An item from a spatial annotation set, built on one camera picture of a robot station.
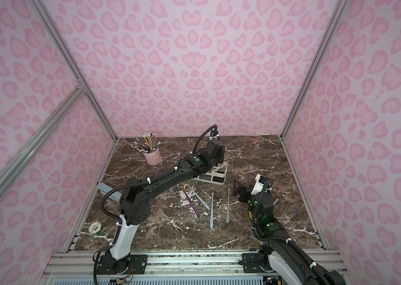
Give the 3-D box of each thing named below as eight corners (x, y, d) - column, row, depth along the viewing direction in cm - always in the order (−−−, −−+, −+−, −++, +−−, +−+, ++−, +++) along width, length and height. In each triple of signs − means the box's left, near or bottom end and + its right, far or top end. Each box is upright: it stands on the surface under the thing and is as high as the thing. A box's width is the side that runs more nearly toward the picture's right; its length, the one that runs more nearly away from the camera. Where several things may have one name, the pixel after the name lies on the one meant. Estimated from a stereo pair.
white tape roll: (90, 233, 84) (87, 231, 81) (94, 223, 86) (91, 221, 84) (98, 233, 84) (96, 231, 81) (102, 223, 86) (100, 221, 84)
